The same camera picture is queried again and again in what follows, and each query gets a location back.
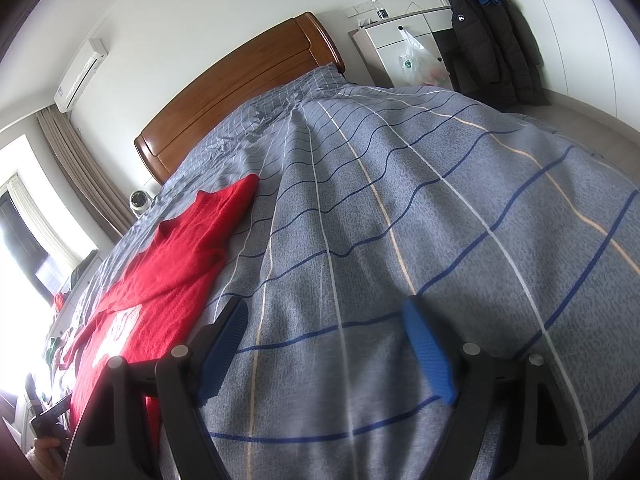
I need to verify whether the person's left forearm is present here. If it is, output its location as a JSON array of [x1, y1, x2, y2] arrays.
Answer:
[[24, 447, 53, 480]]

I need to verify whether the beige curtain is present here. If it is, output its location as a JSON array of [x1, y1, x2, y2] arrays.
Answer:
[[36, 105, 136, 238]]

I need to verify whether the person's left hand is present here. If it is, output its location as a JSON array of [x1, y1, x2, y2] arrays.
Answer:
[[34, 437, 66, 468]]

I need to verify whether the white round device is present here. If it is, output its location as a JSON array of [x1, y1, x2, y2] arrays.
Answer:
[[127, 189, 152, 217]]

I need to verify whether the green and white cloth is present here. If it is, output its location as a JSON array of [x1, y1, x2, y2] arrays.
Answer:
[[45, 337, 69, 369]]

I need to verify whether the dark green cloth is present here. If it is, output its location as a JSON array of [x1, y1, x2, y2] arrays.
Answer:
[[70, 250, 99, 282]]

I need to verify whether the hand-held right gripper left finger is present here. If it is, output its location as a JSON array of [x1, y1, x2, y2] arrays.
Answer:
[[62, 296, 250, 480]]

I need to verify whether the white plastic bag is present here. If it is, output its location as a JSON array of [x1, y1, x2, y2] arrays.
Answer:
[[397, 27, 453, 88]]

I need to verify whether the white cabinet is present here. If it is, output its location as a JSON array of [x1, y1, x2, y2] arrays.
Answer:
[[352, 6, 463, 92]]

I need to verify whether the white air conditioner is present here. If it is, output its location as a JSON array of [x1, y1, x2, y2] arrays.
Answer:
[[54, 37, 108, 112]]

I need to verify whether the wooden bed headboard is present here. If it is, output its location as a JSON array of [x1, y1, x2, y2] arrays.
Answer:
[[134, 11, 347, 185]]

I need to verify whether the window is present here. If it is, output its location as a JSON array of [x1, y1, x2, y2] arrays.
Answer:
[[0, 170, 96, 391]]

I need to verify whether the red knit sweater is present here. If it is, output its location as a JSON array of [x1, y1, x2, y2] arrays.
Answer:
[[62, 174, 260, 441]]

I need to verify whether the white window bench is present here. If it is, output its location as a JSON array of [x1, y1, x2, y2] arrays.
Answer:
[[50, 250, 107, 323]]

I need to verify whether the black puffer jacket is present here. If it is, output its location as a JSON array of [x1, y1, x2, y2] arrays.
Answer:
[[446, 0, 551, 111]]

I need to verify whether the white wardrobe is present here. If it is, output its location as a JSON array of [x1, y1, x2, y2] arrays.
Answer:
[[480, 0, 640, 131]]

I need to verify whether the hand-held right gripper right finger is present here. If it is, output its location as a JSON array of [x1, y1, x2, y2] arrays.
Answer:
[[400, 295, 587, 480]]

